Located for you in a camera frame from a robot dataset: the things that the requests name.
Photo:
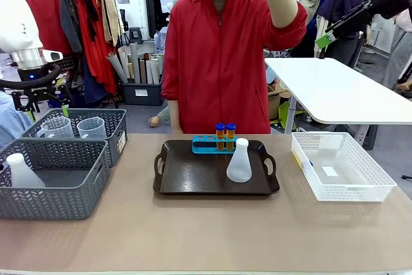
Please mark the light blue cloth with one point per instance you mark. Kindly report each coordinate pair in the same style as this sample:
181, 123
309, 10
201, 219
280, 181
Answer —
11, 120

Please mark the grey perforated plastic basket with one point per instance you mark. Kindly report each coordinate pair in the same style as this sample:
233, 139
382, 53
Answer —
48, 201

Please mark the doll arm green sleeve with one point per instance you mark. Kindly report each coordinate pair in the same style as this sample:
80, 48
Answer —
161, 117

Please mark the green chair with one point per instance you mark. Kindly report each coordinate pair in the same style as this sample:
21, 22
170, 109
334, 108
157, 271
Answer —
284, 115

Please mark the dark brown paper roll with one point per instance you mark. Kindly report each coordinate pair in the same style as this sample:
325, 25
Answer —
142, 70

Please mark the person in red jacket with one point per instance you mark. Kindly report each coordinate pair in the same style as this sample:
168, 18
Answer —
219, 62

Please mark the long red dress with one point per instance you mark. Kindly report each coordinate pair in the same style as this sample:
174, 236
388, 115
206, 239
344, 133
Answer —
96, 56

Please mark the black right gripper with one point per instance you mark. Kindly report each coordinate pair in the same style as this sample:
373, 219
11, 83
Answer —
355, 20

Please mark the red sleeveless garment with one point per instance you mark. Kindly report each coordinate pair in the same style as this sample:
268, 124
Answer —
45, 17

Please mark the dark brown serving tray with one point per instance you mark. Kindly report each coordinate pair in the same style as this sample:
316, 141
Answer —
199, 175

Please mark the black scarf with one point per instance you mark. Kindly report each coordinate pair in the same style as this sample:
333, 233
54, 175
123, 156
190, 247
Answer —
91, 14

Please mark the person's right forearm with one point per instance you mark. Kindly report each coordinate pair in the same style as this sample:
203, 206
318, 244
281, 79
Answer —
175, 117

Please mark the white paper roll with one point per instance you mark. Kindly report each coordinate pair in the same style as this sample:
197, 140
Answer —
125, 59

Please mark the tall grey paper roll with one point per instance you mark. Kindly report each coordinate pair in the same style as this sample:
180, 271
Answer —
135, 62

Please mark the black step stool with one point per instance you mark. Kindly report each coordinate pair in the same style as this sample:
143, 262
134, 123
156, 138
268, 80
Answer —
136, 34

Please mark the blue test tube rack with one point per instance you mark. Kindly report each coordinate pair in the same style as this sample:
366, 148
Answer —
201, 148

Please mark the white folding table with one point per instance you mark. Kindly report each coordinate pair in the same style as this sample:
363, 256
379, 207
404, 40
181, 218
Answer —
322, 88

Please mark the translucent white conical flask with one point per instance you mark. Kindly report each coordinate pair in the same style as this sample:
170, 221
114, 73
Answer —
22, 175
239, 168

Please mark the cardboard box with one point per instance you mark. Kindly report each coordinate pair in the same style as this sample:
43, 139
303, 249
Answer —
273, 101

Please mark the beige garment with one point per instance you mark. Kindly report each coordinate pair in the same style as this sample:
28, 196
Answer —
111, 14

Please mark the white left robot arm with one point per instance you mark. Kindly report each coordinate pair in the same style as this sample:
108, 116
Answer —
16, 27

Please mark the white perforated plastic basket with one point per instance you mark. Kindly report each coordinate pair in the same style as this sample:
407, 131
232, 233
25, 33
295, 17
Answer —
380, 188

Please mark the mannequin in beige coat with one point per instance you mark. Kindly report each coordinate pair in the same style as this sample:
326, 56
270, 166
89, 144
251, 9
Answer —
310, 1

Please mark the dark grey storage bin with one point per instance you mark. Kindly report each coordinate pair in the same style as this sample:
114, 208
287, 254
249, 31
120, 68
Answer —
141, 93

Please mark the dark grey coat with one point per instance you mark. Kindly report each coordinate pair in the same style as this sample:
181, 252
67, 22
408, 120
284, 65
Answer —
72, 27

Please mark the clear plastic measuring cup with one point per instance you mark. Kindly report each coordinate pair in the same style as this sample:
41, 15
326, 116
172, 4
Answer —
58, 128
91, 128

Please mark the blue capped amber test tube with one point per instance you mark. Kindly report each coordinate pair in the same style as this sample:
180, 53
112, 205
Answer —
220, 133
231, 133
298, 159

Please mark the cream paper roll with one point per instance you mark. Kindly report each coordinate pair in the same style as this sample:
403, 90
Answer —
155, 70

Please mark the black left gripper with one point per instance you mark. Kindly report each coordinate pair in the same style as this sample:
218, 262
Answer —
38, 93

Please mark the small white sticker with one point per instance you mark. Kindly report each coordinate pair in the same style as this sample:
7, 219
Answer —
330, 171

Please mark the grey basket with label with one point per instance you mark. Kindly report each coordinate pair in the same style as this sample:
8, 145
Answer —
112, 120

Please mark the mannequin in grey skirt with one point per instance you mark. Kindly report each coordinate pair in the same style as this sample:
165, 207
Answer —
397, 53

